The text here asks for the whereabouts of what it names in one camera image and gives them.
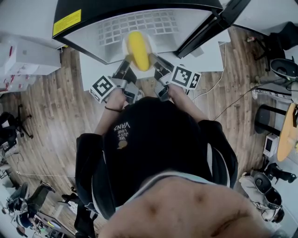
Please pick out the black wrist band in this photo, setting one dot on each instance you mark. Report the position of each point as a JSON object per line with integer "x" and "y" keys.
{"x": 111, "y": 109}

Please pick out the long white box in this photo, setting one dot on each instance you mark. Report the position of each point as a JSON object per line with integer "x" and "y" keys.
{"x": 35, "y": 55}

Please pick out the white table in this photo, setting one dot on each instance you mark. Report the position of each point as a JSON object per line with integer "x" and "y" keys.
{"x": 209, "y": 60}

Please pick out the white plate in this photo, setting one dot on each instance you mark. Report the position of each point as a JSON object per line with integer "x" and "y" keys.
{"x": 125, "y": 46}

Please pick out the yellow banana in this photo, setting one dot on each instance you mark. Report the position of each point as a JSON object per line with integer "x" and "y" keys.
{"x": 138, "y": 51}

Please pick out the person's right forearm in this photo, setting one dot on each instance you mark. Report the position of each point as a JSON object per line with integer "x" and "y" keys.
{"x": 186, "y": 104}

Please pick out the small white device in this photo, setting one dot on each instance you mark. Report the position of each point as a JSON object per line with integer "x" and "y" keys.
{"x": 270, "y": 144}

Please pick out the gray shell chair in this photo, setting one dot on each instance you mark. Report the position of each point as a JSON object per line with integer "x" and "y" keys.
{"x": 282, "y": 67}
{"x": 265, "y": 186}

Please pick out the person's gray sneaker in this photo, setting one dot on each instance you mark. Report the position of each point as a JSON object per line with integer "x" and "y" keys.
{"x": 140, "y": 94}

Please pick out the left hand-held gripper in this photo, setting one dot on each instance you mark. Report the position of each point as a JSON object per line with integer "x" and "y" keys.
{"x": 102, "y": 88}

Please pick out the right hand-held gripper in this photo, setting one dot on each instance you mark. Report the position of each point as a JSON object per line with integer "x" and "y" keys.
{"x": 185, "y": 77}

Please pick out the person's chin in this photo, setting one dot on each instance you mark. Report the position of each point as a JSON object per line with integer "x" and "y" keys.
{"x": 186, "y": 209}

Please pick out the black round stool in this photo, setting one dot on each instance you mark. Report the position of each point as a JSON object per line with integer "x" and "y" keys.
{"x": 265, "y": 118}

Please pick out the black office chair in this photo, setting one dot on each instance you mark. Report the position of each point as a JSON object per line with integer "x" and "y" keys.
{"x": 9, "y": 130}
{"x": 286, "y": 35}

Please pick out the small pink object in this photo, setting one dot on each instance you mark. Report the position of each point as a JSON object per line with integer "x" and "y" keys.
{"x": 250, "y": 39}

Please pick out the person's black printed shirt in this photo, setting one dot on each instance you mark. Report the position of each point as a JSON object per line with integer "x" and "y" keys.
{"x": 158, "y": 139}

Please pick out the pile of clear plastic packs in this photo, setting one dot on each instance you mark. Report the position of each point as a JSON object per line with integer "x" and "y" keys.
{"x": 14, "y": 83}

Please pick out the round wooden table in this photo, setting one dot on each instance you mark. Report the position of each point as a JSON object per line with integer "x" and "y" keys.
{"x": 288, "y": 134}

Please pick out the person's left forearm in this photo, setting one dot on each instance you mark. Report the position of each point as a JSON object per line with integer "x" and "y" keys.
{"x": 109, "y": 118}

